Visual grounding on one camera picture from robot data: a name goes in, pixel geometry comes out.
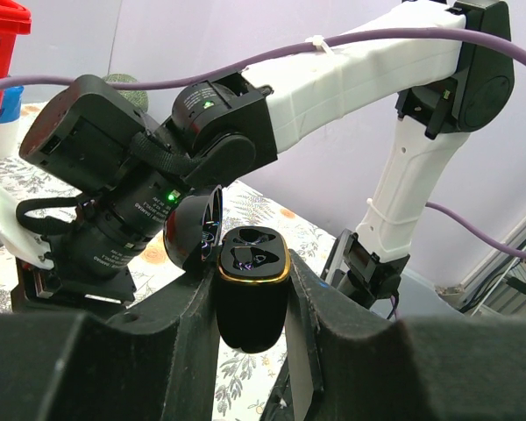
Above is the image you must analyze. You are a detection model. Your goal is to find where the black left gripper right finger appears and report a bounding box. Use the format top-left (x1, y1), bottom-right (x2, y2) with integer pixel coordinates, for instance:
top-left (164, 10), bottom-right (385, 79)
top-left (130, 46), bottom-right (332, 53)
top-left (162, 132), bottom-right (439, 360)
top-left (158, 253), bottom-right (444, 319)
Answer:
top-left (286, 255), bottom-right (526, 420)

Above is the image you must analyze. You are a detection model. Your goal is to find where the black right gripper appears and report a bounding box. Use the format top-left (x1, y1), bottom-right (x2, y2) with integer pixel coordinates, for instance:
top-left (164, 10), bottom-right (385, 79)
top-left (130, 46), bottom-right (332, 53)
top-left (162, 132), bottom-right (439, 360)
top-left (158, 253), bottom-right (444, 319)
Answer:
top-left (16, 192), bottom-right (167, 314)

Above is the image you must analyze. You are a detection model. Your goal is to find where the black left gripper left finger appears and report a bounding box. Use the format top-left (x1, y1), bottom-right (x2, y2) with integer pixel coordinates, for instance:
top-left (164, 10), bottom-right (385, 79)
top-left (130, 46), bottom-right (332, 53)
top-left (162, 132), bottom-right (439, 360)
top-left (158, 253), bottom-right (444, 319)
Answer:
top-left (0, 265), bottom-right (219, 420)

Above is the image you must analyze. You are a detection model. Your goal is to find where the black earbud charging case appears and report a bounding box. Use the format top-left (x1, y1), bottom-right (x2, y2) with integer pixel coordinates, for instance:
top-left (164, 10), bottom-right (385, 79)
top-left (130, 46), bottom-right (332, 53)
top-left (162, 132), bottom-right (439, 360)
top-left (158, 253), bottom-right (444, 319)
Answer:
top-left (163, 186), bottom-right (291, 353)

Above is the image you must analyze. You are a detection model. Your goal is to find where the black earbud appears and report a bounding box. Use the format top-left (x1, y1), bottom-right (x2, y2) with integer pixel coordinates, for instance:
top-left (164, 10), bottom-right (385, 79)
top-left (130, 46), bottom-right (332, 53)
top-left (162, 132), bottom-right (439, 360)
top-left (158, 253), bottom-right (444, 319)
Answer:
top-left (231, 228), bottom-right (280, 270)

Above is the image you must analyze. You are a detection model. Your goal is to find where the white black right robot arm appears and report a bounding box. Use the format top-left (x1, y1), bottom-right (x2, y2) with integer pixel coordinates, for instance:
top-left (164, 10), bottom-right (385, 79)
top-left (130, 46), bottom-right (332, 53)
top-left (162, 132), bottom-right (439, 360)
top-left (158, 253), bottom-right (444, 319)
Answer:
top-left (15, 1), bottom-right (514, 307)

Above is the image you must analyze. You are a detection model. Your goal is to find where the blue white wipes canister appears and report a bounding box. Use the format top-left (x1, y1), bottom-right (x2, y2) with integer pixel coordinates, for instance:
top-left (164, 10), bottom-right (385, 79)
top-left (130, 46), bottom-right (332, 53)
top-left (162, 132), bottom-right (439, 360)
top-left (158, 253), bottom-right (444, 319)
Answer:
top-left (0, 86), bottom-right (24, 160)

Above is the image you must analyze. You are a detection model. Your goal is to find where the green netted melon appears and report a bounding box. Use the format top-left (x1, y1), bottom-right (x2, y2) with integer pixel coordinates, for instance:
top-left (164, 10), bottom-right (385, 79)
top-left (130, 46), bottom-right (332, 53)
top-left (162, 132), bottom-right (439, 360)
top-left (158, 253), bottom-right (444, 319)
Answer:
top-left (101, 73), bottom-right (153, 111)

